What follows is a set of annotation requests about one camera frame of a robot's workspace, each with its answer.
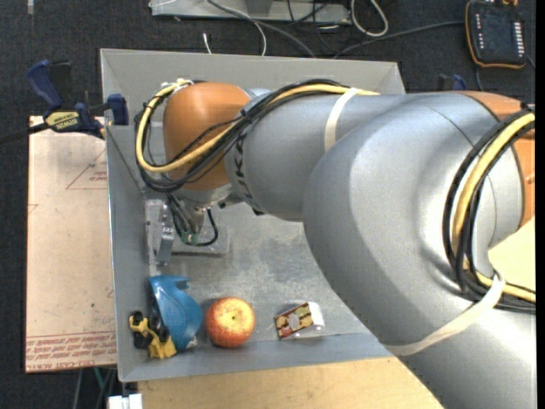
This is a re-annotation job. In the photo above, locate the small white food-print box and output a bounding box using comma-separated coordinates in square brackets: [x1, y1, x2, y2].
[273, 301, 327, 341]

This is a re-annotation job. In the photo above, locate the blue plastic curved shell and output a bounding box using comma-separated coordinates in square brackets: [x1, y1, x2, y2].
[147, 274, 204, 353]

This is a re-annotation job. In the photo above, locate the red and yellow apple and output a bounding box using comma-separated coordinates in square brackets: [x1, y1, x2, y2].
[204, 297, 256, 349]

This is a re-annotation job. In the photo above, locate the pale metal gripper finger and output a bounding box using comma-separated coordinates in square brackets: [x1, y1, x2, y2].
[146, 199, 166, 266]
[157, 216, 176, 268]

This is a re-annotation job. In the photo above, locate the brown cardboard board, red print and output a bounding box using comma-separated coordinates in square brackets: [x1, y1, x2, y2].
[25, 115, 118, 374]

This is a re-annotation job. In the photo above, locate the yellow and black toy vehicle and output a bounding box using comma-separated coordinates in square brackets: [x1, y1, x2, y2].
[129, 310, 178, 360]

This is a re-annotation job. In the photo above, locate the grey metal bin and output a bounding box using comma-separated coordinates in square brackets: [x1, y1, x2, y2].
[100, 48, 407, 383]

